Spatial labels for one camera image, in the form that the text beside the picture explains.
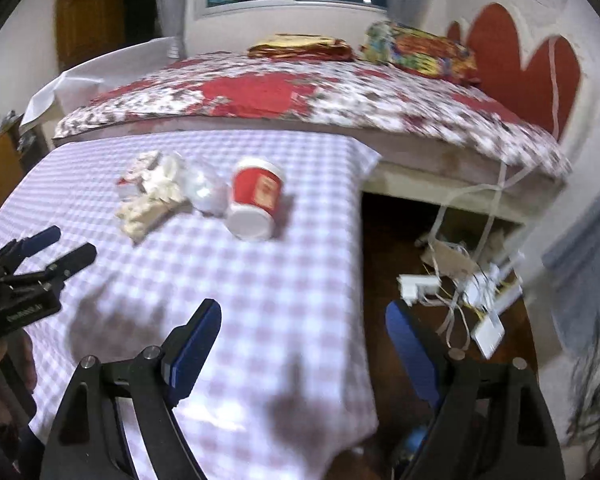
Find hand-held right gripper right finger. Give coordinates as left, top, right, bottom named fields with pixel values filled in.
left=385, top=300, right=566, bottom=480

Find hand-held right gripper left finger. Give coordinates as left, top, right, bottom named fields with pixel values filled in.
left=40, top=298, right=223, bottom=480

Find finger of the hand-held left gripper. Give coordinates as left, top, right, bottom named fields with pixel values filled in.
left=0, top=226, right=62, bottom=271
left=2, top=243, right=98, bottom=288

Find white glove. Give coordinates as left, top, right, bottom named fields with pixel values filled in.
left=140, top=152, right=188, bottom=202

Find clear plastic bag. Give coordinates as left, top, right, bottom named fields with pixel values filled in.
left=182, top=162, right=231, bottom=218

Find red paper cup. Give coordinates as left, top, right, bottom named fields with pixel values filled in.
left=226, top=157, right=287, bottom=241

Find person's left hand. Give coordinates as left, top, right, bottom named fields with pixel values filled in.
left=0, top=332, right=37, bottom=428

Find white power strip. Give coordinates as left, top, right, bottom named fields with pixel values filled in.
left=397, top=274, right=438, bottom=306

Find pink checked tablecloth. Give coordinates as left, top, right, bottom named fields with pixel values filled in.
left=0, top=130, right=383, bottom=480

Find white router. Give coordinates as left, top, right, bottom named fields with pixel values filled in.
left=470, top=255, right=523, bottom=361

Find cardboard box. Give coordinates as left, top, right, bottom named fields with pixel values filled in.
left=420, top=240, right=476, bottom=281

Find dark hanging strands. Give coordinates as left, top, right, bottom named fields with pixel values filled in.
left=565, top=330, right=600, bottom=461

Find long grey curtain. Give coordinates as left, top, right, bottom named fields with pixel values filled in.
left=542, top=195, right=600, bottom=356

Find brown wooden door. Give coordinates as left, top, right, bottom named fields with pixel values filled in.
left=55, top=0, right=126, bottom=73

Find bed with floral sheet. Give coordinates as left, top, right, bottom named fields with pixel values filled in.
left=52, top=52, right=573, bottom=181

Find colourful printed pillow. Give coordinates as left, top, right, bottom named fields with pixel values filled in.
left=360, top=21, right=481, bottom=83

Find folded yellow red blanket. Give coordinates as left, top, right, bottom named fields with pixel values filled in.
left=247, top=34, right=353, bottom=63

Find red and white headboard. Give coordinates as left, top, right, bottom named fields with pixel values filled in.
left=447, top=2, right=581, bottom=141

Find white charger cable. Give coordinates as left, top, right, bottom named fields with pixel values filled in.
left=427, top=35, right=563, bottom=351

